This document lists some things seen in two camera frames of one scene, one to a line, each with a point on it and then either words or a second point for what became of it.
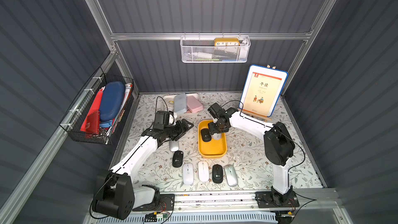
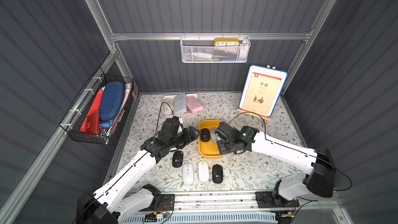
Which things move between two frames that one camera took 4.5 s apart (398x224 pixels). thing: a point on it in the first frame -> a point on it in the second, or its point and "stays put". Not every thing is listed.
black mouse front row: x=217 y=173 stays put
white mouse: x=187 y=174 stays put
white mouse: x=203 y=171 stays put
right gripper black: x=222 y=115 -> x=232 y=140
